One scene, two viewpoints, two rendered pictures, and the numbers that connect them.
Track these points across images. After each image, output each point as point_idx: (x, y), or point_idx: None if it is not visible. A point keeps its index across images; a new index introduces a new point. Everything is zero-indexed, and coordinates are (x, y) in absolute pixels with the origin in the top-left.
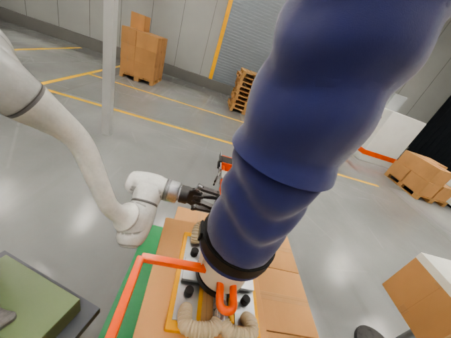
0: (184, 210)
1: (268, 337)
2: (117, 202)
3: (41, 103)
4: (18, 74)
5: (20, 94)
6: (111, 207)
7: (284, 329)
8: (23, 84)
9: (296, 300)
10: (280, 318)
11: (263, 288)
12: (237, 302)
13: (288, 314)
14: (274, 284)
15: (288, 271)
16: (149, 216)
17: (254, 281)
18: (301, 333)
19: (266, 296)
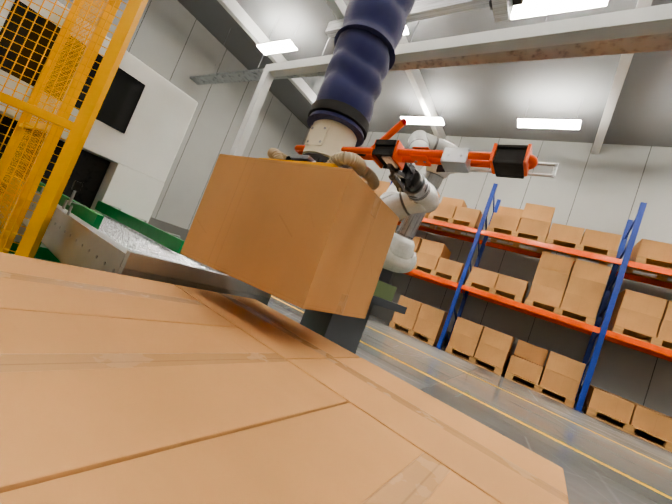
0: (545, 465)
1: (137, 313)
2: (394, 185)
3: (413, 142)
4: (416, 135)
5: (411, 140)
6: (389, 186)
7: (85, 318)
8: (414, 137)
9: (4, 363)
10: (105, 330)
11: (191, 371)
12: (298, 145)
13: (68, 335)
14: (150, 386)
15: (38, 484)
16: (389, 196)
17: (295, 160)
18: (11, 310)
19: (168, 357)
